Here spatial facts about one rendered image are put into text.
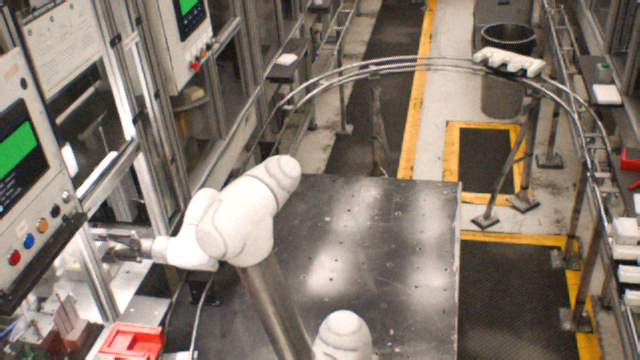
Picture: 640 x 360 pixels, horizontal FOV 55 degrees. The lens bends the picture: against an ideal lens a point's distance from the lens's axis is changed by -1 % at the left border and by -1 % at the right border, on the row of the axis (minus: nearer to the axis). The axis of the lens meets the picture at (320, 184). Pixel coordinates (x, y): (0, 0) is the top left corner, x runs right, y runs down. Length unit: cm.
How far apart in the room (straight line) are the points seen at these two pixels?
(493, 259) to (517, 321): 44
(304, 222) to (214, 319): 62
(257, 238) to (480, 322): 187
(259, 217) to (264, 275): 16
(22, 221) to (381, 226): 149
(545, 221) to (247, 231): 262
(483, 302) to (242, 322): 141
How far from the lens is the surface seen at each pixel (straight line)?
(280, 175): 151
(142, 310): 209
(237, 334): 224
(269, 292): 156
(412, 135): 450
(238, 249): 144
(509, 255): 352
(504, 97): 466
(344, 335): 184
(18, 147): 156
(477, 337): 309
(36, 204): 166
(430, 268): 242
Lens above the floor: 234
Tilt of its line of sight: 35 degrees down
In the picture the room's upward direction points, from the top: 5 degrees counter-clockwise
